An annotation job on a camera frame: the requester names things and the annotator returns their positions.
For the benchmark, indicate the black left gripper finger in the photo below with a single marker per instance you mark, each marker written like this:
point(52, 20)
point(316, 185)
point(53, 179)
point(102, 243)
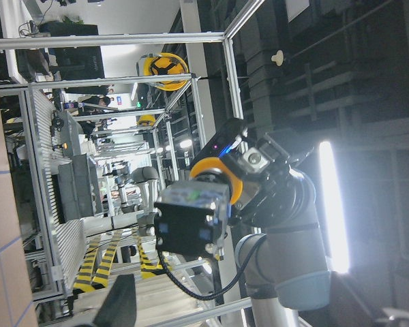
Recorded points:
point(119, 307)

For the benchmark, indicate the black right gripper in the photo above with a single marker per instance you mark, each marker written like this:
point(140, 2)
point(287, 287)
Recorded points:
point(273, 189)

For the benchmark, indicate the yellow push button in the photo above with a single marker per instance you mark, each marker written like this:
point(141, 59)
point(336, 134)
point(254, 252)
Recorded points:
point(193, 214)

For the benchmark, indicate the yellow hard hat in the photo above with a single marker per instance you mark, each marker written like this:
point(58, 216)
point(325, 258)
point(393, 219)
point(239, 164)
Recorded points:
point(163, 63)

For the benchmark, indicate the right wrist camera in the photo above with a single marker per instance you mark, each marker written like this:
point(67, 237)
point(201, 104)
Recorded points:
point(226, 138)

